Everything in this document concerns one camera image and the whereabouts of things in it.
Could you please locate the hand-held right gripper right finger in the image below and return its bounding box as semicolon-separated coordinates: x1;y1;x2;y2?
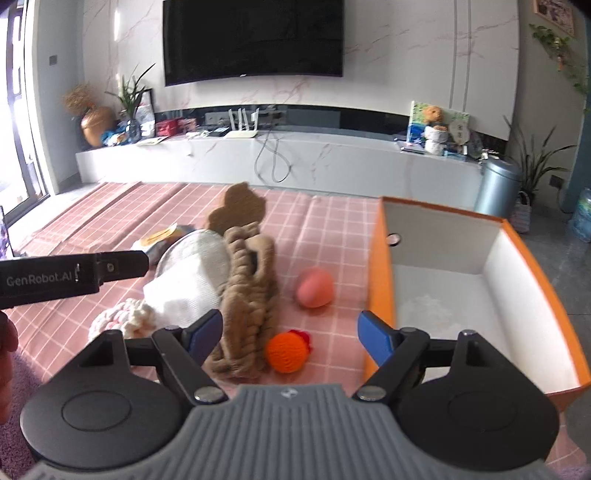
352;310;492;404

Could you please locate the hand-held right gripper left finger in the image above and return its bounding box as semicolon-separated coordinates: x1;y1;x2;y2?
88;309;229;407

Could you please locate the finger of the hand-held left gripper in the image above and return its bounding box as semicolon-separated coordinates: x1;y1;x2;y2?
95;249;151;282

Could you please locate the yellow snack packet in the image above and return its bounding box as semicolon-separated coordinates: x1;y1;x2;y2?
134;223;197;259

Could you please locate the brown bear-shaped cushion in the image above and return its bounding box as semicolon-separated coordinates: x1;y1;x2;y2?
204;183;267;234

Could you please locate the orange storage box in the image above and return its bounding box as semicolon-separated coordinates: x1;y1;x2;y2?
365;196;591;414

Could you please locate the person's left hand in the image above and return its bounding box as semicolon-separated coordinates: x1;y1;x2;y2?
0;310;19;418

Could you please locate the pink plush ball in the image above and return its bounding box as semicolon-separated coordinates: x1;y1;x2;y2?
296;269;335;308

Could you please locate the orange crochet toy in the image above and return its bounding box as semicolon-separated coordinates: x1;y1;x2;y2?
265;329;315;372

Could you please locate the purple rug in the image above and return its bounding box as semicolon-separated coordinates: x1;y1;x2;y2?
0;355;65;425

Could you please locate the pink plaid tablecloth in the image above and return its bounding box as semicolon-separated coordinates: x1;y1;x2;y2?
0;181;393;416

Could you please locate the brown vase with dried grass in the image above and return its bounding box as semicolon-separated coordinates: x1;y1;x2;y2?
62;83;116;148

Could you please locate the glass sliding door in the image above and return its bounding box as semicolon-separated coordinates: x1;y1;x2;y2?
0;0;49;232

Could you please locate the green plant in glass vase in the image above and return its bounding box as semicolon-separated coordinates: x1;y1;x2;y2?
105;64;156;141

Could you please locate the white marble television console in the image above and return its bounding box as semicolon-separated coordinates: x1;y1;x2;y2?
75;131;485;210

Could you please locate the white router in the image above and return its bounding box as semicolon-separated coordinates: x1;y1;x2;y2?
228;107;260;138

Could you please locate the woven basket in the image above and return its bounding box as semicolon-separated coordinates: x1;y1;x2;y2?
510;191;532;234

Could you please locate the silver trash can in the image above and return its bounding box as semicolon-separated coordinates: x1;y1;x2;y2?
474;157;522;224

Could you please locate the white cylinder pot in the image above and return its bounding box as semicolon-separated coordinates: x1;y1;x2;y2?
424;127;448;154

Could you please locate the painted canvas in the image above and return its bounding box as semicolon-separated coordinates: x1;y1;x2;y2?
407;100;471;148

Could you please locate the round hand fan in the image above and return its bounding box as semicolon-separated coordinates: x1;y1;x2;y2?
449;115;472;146

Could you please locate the brown teddy bear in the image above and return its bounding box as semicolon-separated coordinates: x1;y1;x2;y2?
422;105;448;132

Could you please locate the long-leaved potted plant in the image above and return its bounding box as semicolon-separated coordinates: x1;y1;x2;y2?
503;115;578;199

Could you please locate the large water bottle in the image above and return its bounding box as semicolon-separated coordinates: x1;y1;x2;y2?
570;187;591;243

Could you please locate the hanging ivy plant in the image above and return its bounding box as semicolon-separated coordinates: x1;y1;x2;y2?
529;23;591;100

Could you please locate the white knitted rope toy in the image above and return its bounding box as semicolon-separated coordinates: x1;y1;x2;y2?
88;298;155;342

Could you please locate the black picture frame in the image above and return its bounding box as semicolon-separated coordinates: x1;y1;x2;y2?
136;89;155;138

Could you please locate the black cable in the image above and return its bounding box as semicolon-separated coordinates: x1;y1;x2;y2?
255;130;293;182

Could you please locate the black wall television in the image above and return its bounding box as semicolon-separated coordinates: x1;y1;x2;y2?
163;0;345;87

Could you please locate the framed wall picture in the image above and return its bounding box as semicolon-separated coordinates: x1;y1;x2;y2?
533;0;575;38

